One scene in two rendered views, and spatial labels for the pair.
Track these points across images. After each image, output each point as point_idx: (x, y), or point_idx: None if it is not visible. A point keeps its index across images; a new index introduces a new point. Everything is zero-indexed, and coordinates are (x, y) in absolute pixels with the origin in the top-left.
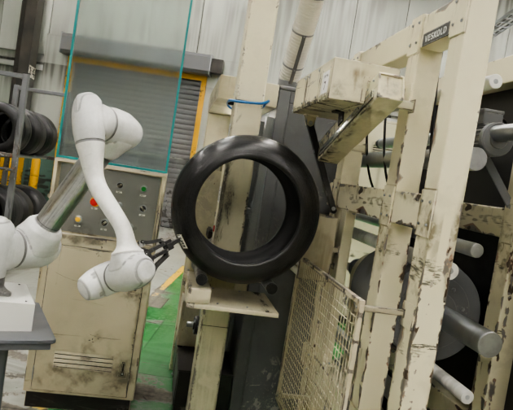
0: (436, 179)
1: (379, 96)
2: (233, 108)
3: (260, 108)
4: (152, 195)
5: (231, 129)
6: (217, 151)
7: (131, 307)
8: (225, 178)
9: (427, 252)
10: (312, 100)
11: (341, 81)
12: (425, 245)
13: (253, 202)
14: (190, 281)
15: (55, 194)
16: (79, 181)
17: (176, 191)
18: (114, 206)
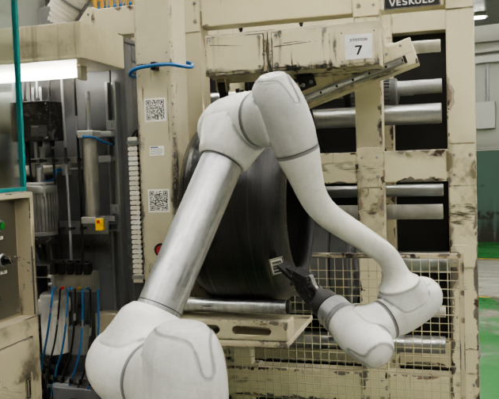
0: (470, 134)
1: (418, 62)
2: (161, 75)
3: (185, 74)
4: (9, 233)
5: (173, 106)
6: None
7: None
8: (177, 176)
9: (476, 196)
10: (310, 64)
11: (380, 46)
12: (472, 191)
13: (119, 204)
14: (251, 320)
15: (190, 251)
16: (220, 218)
17: (264, 201)
18: (371, 230)
